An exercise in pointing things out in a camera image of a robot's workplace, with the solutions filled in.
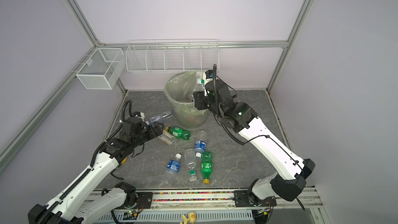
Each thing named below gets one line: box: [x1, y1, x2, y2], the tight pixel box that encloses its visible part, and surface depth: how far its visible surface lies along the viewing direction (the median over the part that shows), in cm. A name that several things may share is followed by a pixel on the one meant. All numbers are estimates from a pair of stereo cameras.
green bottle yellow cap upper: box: [165, 126, 192, 141], surface depth 94 cm
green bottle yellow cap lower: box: [201, 151, 213, 185], surface depth 82 cm
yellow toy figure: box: [179, 211, 198, 224], surface depth 69 cm
